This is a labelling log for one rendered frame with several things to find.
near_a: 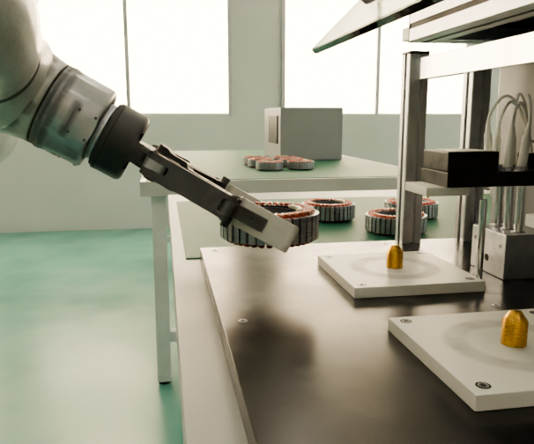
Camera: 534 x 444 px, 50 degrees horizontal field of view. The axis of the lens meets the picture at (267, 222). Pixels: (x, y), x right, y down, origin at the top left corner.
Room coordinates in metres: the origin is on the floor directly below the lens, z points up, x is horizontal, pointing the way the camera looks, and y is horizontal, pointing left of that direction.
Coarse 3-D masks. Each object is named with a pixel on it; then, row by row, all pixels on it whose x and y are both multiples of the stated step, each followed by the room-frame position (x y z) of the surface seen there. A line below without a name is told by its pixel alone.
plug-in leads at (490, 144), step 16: (528, 96) 0.69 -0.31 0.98; (528, 112) 0.71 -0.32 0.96; (496, 128) 0.69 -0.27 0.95; (512, 128) 0.67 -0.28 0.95; (528, 128) 0.68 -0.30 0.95; (496, 144) 0.69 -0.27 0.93; (512, 144) 0.67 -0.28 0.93; (528, 144) 0.68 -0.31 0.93; (512, 160) 0.67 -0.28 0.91; (528, 160) 0.71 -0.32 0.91
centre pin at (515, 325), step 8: (512, 312) 0.43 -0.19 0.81; (520, 312) 0.43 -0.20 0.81; (504, 320) 0.43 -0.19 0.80; (512, 320) 0.43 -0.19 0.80; (520, 320) 0.42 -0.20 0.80; (504, 328) 0.43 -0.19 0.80; (512, 328) 0.42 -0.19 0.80; (520, 328) 0.42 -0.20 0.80; (504, 336) 0.43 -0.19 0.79; (512, 336) 0.42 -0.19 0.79; (520, 336) 0.42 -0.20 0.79; (504, 344) 0.43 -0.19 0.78; (512, 344) 0.42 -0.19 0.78; (520, 344) 0.42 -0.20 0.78
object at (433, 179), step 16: (432, 160) 0.69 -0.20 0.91; (448, 160) 0.65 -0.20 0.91; (464, 160) 0.65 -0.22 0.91; (480, 160) 0.65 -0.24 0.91; (496, 160) 0.66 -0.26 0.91; (432, 176) 0.68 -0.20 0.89; (448, 176) 0.64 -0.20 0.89; (464, 176) 0.65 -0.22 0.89; (480, 176) 0.65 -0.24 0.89; (496, 176) 0.65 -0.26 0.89; (512, 176) 0.66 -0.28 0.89; (528, 176) 0.66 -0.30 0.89; (416, 192) 0.67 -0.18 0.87; (432, 192) 0.65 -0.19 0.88; (448, 192) 0.65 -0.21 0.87; (464, 192) 0.65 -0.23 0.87; (496, 192) 0.72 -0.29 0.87; (512, 192) 0.69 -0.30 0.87; (496, 208) 0.71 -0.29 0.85; (512, 208) 0.69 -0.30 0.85; (496, 224) 0.71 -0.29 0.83
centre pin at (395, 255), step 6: (390, 246) 0.67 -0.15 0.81; (396, 246) 0.67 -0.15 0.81; (390, 252) 0.66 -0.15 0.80; (396, 252) 0.66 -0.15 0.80; (402, 252) 0.66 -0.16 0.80; (390, 258) 0.66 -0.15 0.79; (396, 258) 0.66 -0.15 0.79; (402, 258) 0.66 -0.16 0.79; (390, 264) 0.66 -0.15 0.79; (396, 264) 0.66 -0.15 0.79; (402, 264) 0.67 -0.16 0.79
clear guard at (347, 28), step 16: (384, 0) 0.35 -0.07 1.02; (400, 0) 0.30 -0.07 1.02; (416, 0) 0.27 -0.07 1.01; (432, 0) 0.26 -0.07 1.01; (352, 16) 0.41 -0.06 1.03; (368, 16) 0.35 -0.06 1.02; (384, 16) 0.31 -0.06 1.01; (400, 16) 0.29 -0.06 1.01; (336, 32) 0.41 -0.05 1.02; (352, 32) 0.36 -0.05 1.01; (320, 48) 0.43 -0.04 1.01
